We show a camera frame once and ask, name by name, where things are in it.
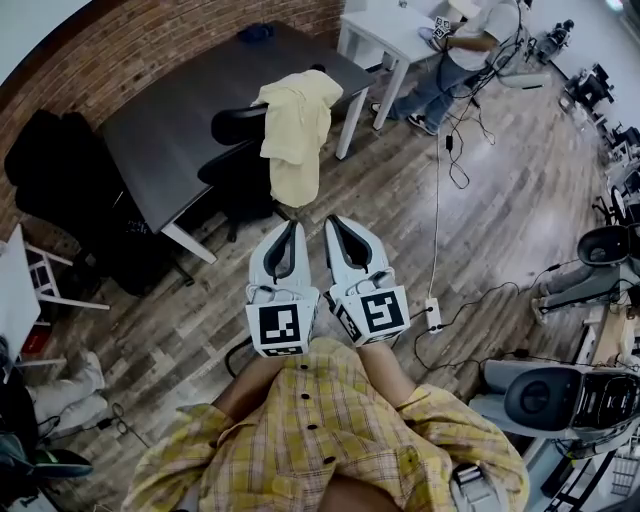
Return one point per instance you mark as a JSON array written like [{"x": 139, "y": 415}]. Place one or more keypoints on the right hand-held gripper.
[{"x": 380, "y": 312}]

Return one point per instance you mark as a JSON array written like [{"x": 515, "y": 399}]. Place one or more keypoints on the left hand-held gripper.
[{"x": 280, "y": 325}]

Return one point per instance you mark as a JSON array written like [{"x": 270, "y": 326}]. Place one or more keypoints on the black office chair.
[{"x": 232, "y": 165}]

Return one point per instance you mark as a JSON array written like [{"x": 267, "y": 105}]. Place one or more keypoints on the pale yellow clothing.
[{"x": 295, "y": 130}]

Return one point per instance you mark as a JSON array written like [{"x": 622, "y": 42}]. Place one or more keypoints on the person's left forearm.
[{"x": 250, "y": 385}]

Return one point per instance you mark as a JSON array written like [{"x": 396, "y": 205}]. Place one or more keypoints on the person's right forearm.
[{"x": 385, "y": 375}]

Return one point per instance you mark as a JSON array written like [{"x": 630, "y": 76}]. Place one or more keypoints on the white power strip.
[{"x": 434, "y": 315}]

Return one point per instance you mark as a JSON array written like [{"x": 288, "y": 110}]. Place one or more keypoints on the black power adapter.
[{"x": 449, "y": 142}]

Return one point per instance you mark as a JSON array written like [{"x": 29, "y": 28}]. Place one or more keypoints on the person's yellow plaid shirt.
[{"x": 325, "y": 430}]

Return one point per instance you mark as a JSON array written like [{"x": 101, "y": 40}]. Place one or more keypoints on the dark wooden desk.
[{"x": 200, "y": 95}]

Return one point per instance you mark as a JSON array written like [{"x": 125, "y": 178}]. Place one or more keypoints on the black eyeglasses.
[{"x": 120, "y": 417}]

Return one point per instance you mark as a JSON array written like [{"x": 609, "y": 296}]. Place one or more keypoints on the dark blue object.
[{"x": 255, "y": 33}]

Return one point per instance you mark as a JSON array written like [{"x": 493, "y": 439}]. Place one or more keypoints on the grey chest-mounted device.
[{"x": 470, "y": 487}]

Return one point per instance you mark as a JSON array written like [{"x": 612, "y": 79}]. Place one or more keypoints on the white side table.
[{"x": 15, "y": 295}]

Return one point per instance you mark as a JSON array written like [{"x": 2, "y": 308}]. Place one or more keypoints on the green black shoe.
[{"x": 62, "y": 462}]

